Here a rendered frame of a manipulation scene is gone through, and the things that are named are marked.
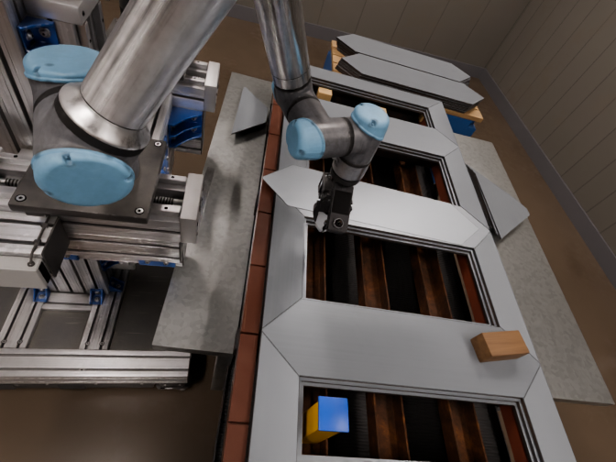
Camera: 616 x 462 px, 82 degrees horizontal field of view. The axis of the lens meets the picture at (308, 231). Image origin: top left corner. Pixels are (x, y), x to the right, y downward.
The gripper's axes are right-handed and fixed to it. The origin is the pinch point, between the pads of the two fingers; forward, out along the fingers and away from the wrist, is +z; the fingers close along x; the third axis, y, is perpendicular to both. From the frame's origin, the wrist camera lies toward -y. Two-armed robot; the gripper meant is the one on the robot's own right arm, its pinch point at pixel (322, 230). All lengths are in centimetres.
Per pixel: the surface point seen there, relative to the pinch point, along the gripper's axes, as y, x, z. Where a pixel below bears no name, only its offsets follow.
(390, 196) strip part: 24.2, -26.1, 6.6
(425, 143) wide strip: 59, -47, 7
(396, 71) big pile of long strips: 111, -42, 7
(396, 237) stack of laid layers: 8.0, -26.1, 7.8
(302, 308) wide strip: -19.7, 3.8, 5.9
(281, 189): 18.1, 10.5, 6.0
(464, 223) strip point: 18, -52, 7
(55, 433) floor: -37, 73, 89
